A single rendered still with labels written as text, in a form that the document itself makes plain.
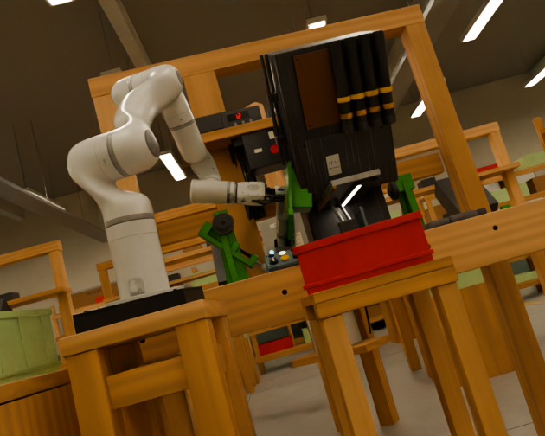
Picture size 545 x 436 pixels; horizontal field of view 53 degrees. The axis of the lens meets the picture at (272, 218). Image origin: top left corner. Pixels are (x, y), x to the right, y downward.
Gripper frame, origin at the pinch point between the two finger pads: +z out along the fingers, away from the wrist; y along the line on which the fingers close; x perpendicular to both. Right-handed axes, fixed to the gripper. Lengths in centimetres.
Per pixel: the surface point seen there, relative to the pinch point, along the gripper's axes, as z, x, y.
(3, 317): -69, -5, -71
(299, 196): 6.5, -5.1, -8.6
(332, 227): 20.9, 10.7, -3.0
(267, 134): -3.9, -8.9, 32.0
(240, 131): -14.7, -10.0, 31.3
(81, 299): -335, 721, 720
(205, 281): -58, 474, 506
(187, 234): -35, 33, 19
